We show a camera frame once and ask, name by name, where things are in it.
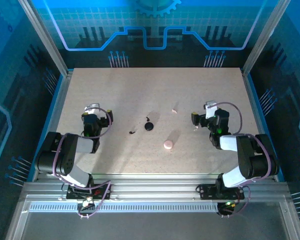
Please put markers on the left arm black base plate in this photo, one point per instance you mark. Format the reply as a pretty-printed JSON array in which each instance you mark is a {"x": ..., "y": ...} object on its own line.
[{"x": 100, "y": 193}]

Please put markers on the blue table edge strip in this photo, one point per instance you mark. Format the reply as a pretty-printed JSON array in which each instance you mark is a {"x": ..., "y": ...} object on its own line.
[
  {"x": 55, "y": 100},
  {"x": 257, "y": 100}
]

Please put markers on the pink earbud charging case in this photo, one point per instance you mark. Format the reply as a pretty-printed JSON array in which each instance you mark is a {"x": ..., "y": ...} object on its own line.
[{"x": 168, "y": 145}]

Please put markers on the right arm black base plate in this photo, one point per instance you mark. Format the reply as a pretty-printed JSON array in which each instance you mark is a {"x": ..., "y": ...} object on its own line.
[{"x": 207, "y": 192}]

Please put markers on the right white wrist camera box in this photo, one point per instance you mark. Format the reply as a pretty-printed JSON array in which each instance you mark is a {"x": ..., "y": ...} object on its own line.
[{"x": 210, "y": 110}]

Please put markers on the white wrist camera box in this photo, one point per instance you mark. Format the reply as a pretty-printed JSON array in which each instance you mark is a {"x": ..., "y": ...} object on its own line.
[
  {"x": 210, "y": 110},
  {"x": 92, "y": 108}
]

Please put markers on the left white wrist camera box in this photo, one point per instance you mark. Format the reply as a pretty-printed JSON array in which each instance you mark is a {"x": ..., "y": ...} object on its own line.
[{"x": 92, "y": 108}]

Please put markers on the small circuit board with LEDs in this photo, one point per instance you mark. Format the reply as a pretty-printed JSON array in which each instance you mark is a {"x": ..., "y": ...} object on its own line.
[
  {"x": 86, "y": 202},
  {"x": 227, "y": 203}
]

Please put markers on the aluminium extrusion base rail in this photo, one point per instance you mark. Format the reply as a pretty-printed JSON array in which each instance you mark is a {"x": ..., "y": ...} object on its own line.
[{"x": 152, "y": 187}]

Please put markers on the aluminium frame post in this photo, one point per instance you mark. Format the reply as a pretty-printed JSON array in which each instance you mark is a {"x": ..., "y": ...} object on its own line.
[
  {"x": 263, "y": 37},
  {"x": 43, "y": 37}
]

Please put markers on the aluminium table side rail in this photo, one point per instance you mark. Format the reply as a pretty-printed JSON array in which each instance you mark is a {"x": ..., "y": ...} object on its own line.
[
  {"x": 62, "y": 100},
  {"x": 252, "y": 100}
]

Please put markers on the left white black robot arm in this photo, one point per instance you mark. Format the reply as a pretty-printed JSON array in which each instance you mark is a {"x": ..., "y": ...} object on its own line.
[{"x": 65, "y": 155}]

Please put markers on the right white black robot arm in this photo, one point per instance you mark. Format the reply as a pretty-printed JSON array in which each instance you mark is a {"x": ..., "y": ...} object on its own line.
[{"x": 255, "y": 155}]

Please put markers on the black earbud charging case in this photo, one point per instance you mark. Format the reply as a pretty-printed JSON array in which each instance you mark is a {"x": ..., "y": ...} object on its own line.
[{"x": 149, "y": 126}]

